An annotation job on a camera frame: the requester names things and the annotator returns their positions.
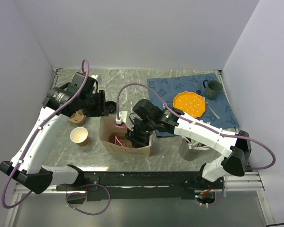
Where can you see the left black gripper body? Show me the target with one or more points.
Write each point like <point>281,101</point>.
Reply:
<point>98,104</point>

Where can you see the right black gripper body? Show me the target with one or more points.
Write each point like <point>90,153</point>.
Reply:
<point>142,125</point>

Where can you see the pink cream paper gift bag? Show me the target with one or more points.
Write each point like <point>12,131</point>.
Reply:
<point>113,139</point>

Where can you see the brown paper coffee cup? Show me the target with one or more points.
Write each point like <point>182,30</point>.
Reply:
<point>80,136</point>

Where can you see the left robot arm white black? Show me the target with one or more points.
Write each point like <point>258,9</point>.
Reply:
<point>26,167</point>

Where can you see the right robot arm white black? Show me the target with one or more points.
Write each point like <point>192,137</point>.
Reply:
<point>234,148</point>

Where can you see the black plastic cup lid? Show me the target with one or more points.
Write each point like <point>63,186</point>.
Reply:
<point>111,107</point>

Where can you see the grey cylindrical straw holder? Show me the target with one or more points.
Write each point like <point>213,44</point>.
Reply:
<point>188,154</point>

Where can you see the orange dotted plate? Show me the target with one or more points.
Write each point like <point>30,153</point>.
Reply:
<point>190,103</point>

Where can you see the silver spoon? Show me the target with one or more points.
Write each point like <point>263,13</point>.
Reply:
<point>206,102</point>

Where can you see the dark green mug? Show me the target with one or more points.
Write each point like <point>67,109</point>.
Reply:
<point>212,89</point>

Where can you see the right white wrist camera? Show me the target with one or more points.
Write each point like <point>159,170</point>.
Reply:
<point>123,120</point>

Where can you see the black mounting base rail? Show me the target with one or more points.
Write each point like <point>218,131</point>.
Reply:
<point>140,185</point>

